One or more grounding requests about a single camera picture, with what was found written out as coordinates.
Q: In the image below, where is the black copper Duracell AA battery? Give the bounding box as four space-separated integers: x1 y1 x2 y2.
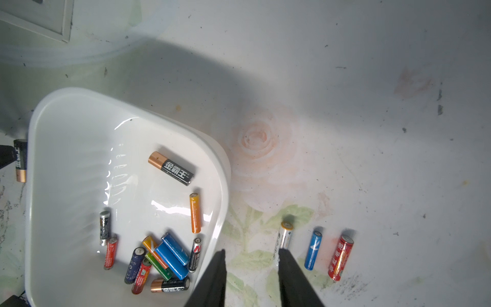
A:
148 152 194 186

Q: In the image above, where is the floral table mat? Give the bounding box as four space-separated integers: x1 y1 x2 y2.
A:
1 1 490 306

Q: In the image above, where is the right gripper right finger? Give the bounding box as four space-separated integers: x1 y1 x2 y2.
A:
278 249 324 307

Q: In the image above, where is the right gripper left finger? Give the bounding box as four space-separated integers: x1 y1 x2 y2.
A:
185 249 227 307

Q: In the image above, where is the red AA battery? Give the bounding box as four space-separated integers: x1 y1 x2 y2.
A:
328 235 354 281

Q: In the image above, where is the beige desktop file organizer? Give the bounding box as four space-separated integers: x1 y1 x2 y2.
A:
1 0 74 43

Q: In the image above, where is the red green AAA battery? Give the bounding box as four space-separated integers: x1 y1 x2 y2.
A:
131 258 152 295

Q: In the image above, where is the white plastic storage box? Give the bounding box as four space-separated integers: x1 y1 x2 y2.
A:
25 88 231 306

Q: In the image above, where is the dark blue AAA battery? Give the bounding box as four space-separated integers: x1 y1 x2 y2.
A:
124 247 147 285

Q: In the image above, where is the black red silver AAA battery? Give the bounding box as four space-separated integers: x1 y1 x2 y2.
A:
188 237 202 272

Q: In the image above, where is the white orange AA battery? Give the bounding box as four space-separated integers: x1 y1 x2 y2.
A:
274 221 294 267

